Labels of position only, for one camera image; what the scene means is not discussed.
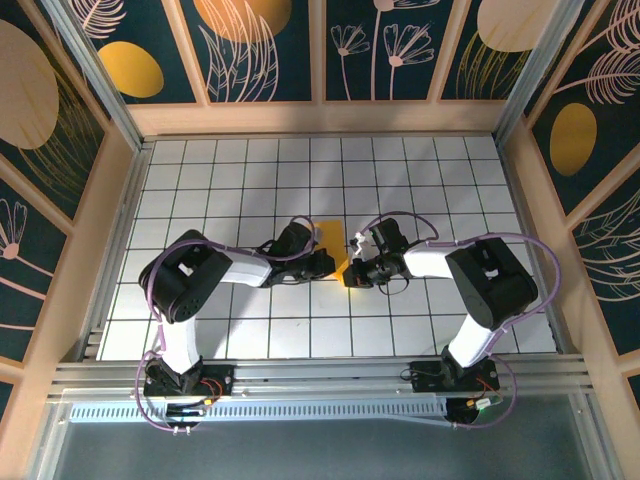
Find yellow paper sheet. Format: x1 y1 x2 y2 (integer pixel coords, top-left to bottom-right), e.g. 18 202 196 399
312 218 351 289

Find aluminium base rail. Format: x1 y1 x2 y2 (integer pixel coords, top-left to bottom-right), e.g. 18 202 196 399
47 353 594 402

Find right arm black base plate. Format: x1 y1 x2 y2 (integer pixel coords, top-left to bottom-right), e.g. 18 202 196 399
408 358 501 394

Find aluminium side rail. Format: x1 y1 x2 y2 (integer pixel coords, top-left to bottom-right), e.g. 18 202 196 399
497 139 584 357
79 142 154 362

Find grey slotted cable duct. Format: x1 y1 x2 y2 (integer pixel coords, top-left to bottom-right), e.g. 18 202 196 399
67 399 451 426

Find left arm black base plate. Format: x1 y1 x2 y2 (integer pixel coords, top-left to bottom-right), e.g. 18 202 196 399
143 360 236 400

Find left base power wires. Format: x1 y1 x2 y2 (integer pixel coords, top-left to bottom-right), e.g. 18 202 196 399
198 377 225 409

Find base power wires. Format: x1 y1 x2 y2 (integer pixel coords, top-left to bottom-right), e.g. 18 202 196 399
198 377 225 409
467 374 502 410

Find right base power wires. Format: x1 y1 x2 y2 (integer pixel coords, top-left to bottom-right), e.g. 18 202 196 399
467 374 502 410

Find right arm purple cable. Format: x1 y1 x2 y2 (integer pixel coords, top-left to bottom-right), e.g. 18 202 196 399
359 210 560 431

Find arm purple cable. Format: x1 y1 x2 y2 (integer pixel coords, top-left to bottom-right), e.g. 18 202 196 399
134 214 321 434
359 210 560 431

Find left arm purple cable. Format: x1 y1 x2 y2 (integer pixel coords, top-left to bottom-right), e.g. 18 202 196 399
134 214 321 434

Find aluminium corner post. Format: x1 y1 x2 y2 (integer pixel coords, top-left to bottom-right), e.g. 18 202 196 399
42 0 149 154
492 0 599 144

